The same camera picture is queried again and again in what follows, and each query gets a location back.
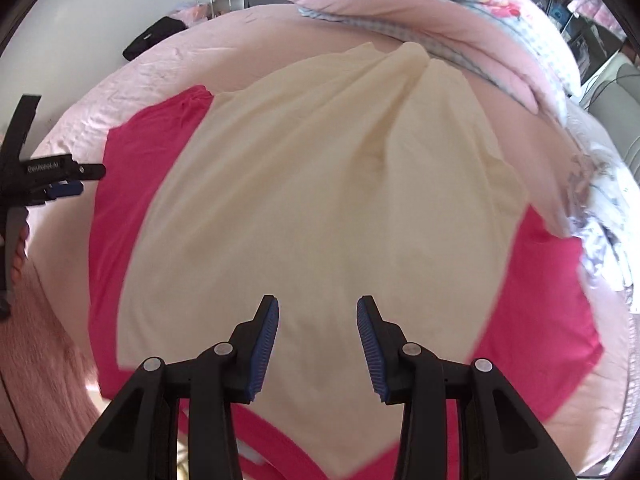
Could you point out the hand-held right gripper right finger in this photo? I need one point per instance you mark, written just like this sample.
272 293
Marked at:
370 345

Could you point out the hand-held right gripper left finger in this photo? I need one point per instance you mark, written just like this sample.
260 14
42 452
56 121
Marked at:
265 345

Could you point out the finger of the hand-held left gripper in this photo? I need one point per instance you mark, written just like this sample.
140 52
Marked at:
65 191
85 171

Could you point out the pink and cream t-shirt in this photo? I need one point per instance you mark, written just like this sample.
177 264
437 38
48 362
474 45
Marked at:
325 200

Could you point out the person's left hand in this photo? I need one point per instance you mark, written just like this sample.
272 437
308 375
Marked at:
22 242

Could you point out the pink bed sheet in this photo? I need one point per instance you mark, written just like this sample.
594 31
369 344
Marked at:
150 80

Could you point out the black bag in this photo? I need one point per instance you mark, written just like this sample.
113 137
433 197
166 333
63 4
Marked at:
152 37

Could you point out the pink fluffy rug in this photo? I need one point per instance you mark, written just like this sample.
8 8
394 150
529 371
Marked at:
45 360

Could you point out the pink cloth bundle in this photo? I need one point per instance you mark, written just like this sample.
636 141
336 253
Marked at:
192 12

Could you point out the crumpled pale printed cloth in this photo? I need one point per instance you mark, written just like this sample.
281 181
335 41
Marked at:
605 230

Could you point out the pink checked folded duvet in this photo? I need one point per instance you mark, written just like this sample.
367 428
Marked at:
450 25

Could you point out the grey padded headboard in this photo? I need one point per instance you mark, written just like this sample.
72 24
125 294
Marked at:
625 110

